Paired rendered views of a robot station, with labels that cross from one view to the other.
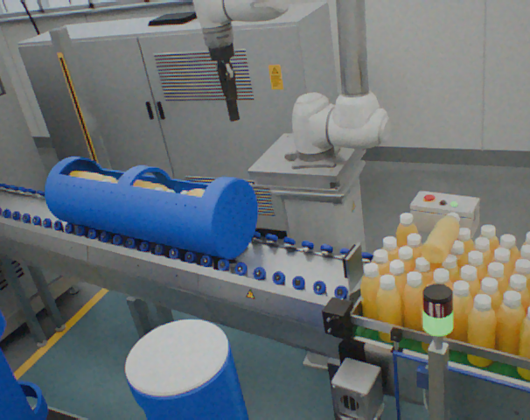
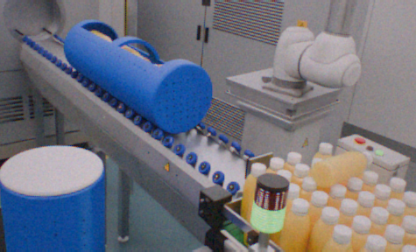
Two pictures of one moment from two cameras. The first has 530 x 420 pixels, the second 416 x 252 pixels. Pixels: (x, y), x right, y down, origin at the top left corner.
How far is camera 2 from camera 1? 0.56 m
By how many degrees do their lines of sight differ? 14
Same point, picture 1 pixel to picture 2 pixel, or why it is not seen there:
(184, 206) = (144, 71)
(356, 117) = (327, 53)
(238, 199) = (192, 84)
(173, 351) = (52, 164)
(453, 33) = not seen: outside the picture
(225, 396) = (71, 220)
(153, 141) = (193, 59)
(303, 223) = (255, 140)
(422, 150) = not seen: outside the picture
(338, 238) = not seen: hidden behind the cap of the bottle
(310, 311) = not seen: hidden behind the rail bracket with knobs
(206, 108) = (240, 43)
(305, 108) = (289, 36)
